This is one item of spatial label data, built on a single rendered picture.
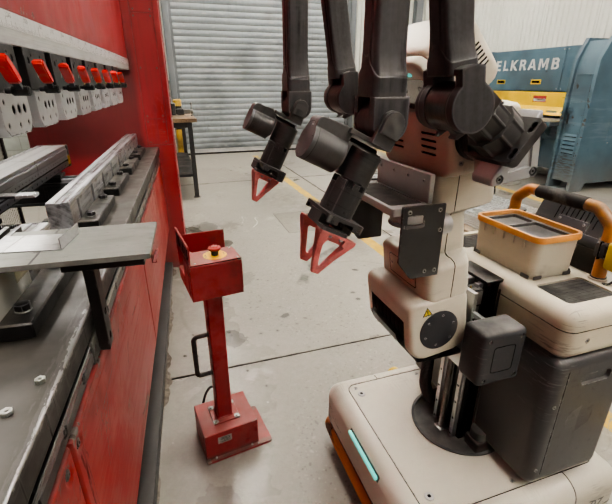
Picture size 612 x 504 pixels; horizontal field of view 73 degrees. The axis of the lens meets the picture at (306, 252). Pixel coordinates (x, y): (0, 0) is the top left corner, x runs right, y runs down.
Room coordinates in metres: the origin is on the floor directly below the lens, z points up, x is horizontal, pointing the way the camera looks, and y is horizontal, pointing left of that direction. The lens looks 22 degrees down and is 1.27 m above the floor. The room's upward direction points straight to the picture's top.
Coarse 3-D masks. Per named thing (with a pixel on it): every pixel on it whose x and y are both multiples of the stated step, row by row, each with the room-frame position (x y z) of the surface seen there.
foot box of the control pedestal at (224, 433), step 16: (240, 400) 1.27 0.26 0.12; (208, 416) 1.18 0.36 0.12; (240, 416) 1.18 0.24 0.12; (256, 416) 1.30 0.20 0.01; (208, 432) 1.11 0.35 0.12; (224, 432) 1.11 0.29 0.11; (240, 432) 1.14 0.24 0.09; (256, 432) 1.17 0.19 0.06; (208, 448) 1.09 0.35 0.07; (224, 448) 1.11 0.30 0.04; (240, 448) 1.14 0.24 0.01; (208, 464) 1.07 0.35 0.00
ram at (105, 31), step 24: (0, 0) 0.91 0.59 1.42; (24, 0) 1.06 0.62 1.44; (48, 0) 1.25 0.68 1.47; (72, 0) 1.54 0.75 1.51; (96, 0) 1.99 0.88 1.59; (48, 24) 1.21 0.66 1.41; (72, 24) 1.47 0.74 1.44; (96, 24) 1.90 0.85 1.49; (120, 24) 2.65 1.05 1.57; (48, 48) 1.16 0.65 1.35; (72, 48) 1.41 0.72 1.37; (120, 48) 2.50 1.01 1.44
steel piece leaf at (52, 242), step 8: (72, 232) 0.72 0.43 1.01; (24, 240) 0.71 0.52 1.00; (32, 240) 0.71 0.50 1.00; (40, 240) 0.71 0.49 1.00; (48, 240) 0.71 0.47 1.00; (56, 240) 0.71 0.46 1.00; (64, 240) 0.68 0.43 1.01; (8, 248) 0.67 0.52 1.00; (16, 248) 0.67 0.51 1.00; (24, 248) 0.67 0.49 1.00; (32, 248) 0.67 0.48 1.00; (40, 248) 0.67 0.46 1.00; (48, 248) 0.67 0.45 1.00; (56, 248) 0.67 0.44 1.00
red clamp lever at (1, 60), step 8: (0, 56) 0.76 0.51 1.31; (0, 64) 0.76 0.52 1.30; (8, 64) 0.77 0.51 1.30; (0, 72) 0.78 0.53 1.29; (8, 72) 0.78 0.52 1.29; (16, 72) 0.79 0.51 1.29; (8, 80) 0.79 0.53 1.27; (16, 80) 0.79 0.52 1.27; (8, 88) 0.82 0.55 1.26; (16, 88) 0.81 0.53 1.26; (24, 88) 0.82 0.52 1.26
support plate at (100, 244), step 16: (128, 224) 0.80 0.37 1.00; (144, 224) 0.80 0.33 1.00; (80, 240) 0.71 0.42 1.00; (96, 240) 0.71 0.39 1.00; (112, 240) 0.71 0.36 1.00; (128, 240) 0.71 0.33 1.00; (144, 240) 0.71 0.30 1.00; (0, 256) 0.64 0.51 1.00; (16, 256) 0.64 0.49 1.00; (32, 256) 0.64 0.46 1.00; (48, 256) 0.64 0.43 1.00; (64, 256) 0.64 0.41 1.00; (80, 256) 0.64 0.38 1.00; (96, 256) 0.64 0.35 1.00; (112, 256) 0.64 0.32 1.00; (128, 256) 0.64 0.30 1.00; (144, 256) 0.65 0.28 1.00; (0, 272) 0.59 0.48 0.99
